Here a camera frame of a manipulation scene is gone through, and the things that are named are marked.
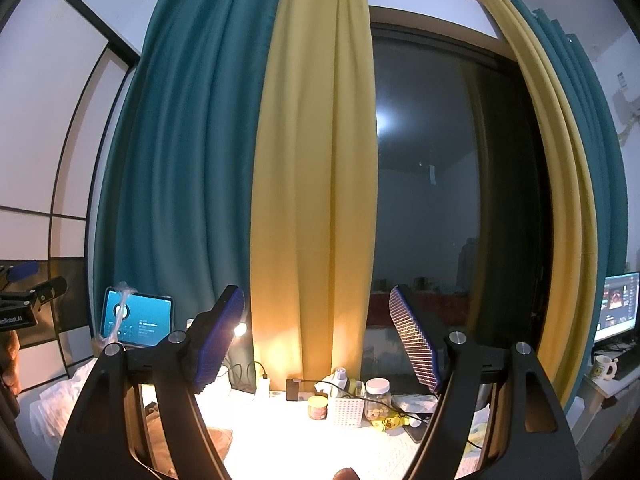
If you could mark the white mug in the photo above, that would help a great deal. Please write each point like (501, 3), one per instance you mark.
(603, 368)

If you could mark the yellow snack bag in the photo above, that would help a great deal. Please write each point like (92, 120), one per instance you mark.
(388, 421)

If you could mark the white charger plug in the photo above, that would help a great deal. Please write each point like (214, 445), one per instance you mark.
(262, 386)

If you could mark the white desk lamp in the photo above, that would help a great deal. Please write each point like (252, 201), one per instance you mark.
(238, 356)

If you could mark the teal curtain left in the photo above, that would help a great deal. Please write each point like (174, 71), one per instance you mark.
(174, 211)

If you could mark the computer monitor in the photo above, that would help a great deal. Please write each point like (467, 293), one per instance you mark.
(619, 306)

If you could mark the white perforated plastic basket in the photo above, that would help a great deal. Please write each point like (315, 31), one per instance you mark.
(346, 412)

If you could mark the black power adapter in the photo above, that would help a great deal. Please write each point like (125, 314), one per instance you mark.
(292, 386)

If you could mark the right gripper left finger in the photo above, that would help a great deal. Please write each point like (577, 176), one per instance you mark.
(106, 437)

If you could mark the red tin can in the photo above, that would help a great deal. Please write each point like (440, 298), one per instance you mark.
(317, 407)

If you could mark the white textured bedspread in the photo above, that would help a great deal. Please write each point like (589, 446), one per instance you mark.
(274, 438)

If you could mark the clear jar white lid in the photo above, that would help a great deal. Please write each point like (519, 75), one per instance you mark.
(377, 404)

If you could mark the yellow teal curtain right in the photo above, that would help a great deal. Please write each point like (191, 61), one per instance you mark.
(587, 180)

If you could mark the grey cap spray bottle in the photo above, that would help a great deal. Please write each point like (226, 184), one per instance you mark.
(340, 382)

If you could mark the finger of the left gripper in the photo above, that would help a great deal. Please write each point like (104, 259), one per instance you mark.
(49, 290)
(18, 272)

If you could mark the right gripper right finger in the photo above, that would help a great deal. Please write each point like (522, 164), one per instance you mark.
(527, 435)

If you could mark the steel thermos cup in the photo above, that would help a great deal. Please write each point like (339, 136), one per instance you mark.
(483, 396)

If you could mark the black smartphone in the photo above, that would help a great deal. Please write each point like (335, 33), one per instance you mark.
(416, 433)

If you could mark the yellow curtain panel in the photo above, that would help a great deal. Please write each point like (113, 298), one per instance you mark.
(315, 186)

